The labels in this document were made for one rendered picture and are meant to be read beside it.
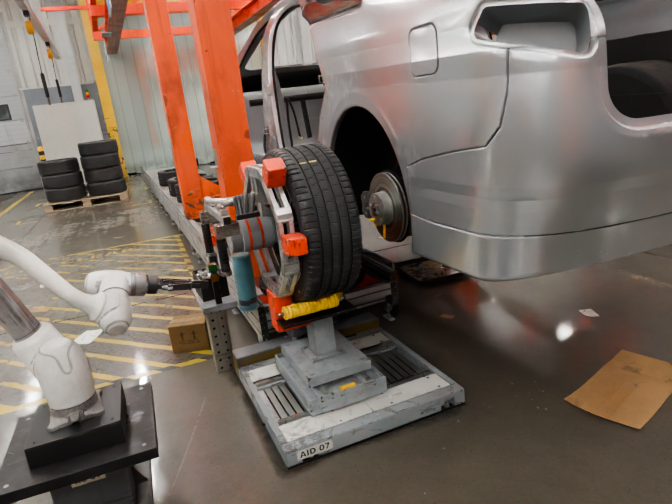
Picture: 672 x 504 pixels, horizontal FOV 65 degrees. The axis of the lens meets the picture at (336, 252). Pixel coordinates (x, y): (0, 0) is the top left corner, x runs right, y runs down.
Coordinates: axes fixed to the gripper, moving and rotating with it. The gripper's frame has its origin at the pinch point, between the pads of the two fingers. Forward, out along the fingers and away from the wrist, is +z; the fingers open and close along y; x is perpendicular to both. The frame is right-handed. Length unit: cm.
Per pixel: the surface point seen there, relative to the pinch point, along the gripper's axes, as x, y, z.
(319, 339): 25, -2, 56
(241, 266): -4.9, 12.5, 21.1
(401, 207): -39, -19, 79
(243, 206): -33.9, -14.5, 10.3
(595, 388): 29, -70, 159
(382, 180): -49, -3, 78
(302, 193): -41, -24, 29
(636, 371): 22, -72, 184
